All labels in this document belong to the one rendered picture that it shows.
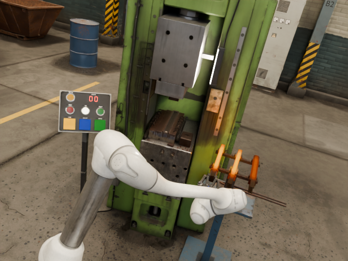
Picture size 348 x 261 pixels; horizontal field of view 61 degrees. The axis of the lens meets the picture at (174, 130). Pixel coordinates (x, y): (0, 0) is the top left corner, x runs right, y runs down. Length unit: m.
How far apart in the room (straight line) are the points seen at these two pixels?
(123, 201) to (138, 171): 1.75
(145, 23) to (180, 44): 0.32
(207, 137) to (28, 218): 1.65
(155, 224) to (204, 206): 1.16
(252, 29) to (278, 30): 5.07
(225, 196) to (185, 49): 0.98
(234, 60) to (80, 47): 4.77
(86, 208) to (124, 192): 1.45
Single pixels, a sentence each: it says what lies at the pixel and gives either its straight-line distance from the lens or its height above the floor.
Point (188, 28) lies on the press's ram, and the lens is 1.94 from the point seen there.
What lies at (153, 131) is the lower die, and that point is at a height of 0.97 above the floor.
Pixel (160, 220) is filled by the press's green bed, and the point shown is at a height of 0.16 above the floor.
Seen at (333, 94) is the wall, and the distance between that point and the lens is 8.07.
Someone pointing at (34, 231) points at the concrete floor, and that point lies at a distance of 2.79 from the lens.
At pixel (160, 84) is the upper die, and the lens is 2.05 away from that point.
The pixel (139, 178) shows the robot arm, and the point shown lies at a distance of 1.11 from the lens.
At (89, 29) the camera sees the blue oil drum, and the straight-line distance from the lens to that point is 6.44.
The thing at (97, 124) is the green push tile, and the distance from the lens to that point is 2.13.
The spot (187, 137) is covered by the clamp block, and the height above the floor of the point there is 0.98.
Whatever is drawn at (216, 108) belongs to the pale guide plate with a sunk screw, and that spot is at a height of 1.22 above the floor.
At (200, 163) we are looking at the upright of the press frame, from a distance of 2.42.
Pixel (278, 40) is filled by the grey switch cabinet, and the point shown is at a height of 1.18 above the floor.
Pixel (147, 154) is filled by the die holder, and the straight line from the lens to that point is 2.23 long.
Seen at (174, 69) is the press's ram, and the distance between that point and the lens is 2.00.
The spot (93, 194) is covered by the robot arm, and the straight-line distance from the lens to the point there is 1.31.
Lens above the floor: 2.00
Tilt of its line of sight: 27 degrees down
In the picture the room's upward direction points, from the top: 11 degrees clockwise
